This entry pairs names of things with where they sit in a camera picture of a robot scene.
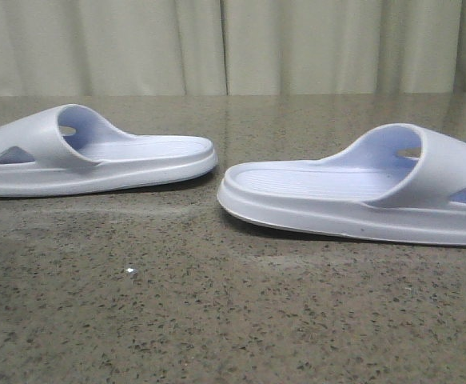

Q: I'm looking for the light blue slipper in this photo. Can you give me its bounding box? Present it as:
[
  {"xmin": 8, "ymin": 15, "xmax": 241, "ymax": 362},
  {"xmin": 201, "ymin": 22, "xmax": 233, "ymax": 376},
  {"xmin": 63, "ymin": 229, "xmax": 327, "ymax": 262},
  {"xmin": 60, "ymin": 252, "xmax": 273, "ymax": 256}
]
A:
[
  {"xmin": 217, "ymin": 123, "xmax": 466, "ymax": 246},
  {"xmin": 0, "ymin": 104, "xmax": 217, "ymax": 197}
]

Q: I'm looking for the beige background curtain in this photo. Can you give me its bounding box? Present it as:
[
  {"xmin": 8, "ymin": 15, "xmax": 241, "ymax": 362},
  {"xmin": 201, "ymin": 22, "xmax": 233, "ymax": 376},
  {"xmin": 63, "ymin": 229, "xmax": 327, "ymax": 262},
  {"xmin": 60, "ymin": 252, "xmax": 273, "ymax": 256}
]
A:
[{"xmin": 0, "ymin": 1, "xmax": 466, "ymax": 96}]

